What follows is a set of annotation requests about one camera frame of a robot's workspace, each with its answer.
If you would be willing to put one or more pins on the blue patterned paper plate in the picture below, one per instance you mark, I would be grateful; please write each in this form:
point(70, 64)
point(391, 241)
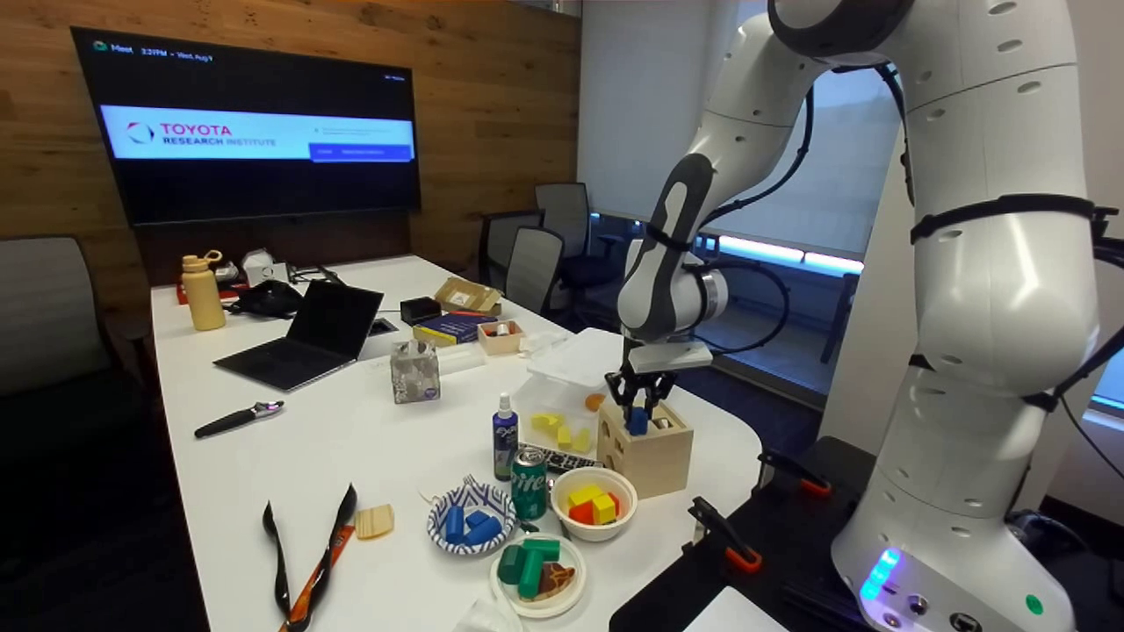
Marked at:
point(472, 520)

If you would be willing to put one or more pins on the red rectangular block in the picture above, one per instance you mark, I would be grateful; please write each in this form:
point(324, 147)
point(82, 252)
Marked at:
point(582, 514)

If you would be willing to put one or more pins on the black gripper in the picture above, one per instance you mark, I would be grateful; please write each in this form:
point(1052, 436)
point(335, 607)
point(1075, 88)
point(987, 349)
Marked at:
point(648, 369)

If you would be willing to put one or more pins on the grey office chair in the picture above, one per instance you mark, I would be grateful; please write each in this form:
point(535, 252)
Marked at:
point(533, 270)

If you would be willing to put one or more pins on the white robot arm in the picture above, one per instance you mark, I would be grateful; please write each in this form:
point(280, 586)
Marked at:
point(1001, 279)

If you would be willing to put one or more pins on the black orange clamp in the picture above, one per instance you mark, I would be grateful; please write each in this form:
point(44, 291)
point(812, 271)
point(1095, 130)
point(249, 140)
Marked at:
point(736, 553)

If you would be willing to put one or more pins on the clear plastic container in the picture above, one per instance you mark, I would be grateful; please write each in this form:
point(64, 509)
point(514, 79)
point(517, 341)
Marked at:
point(564, 393)

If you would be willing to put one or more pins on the white plate with green blocks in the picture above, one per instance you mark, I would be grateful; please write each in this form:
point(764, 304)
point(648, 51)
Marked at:
point(564, 586)

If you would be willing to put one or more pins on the green cylinder block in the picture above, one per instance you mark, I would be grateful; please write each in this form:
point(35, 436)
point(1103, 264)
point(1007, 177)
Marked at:
point(522, 566)

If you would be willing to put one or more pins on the wooden shape sorter box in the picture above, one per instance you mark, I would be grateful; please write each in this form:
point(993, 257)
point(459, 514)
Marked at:
point(654, 461)

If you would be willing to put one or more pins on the wall-mounted tv screen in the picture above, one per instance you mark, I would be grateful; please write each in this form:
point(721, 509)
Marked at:
point(246, 134)

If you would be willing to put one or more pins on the black marker pen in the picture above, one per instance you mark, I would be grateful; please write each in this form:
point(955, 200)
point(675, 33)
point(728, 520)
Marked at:
point(238, 420)

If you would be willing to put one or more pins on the round wooden cookie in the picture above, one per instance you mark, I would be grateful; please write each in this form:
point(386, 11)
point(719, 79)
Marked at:
point(375, 520)

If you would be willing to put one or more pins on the black laptop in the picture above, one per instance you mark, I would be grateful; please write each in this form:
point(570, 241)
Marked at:
point(324, 335)

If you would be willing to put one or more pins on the green soda can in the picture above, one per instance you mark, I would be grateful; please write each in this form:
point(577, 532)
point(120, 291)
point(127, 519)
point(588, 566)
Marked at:
point(529, 486)

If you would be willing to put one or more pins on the cardboard box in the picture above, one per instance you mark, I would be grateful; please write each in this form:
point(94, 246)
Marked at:
point(467, 298)

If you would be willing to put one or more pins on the yellow cube block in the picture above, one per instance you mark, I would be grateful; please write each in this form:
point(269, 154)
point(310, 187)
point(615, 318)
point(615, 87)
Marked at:
point(605, 509)

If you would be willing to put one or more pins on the yellow water bottle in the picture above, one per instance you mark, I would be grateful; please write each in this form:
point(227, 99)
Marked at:
point(202, 291)

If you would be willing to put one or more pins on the small wooden tray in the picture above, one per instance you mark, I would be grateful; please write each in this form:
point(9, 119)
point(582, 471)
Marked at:
point(500, 338)

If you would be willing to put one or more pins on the white bowl with blocks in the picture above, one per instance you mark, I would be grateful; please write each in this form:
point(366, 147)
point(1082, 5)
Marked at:
point(582, 486)

